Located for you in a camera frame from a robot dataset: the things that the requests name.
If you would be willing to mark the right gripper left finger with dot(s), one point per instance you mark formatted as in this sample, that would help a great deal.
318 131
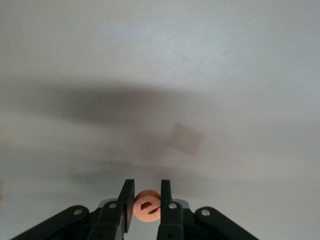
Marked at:
107 220

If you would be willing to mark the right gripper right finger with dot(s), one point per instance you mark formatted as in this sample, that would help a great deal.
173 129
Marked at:
172 220

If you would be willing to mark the orange letter o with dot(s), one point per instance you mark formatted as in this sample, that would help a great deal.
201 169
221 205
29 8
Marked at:
147 197

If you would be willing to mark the brown tape patch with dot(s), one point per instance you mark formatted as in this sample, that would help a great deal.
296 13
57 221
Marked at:
185 138

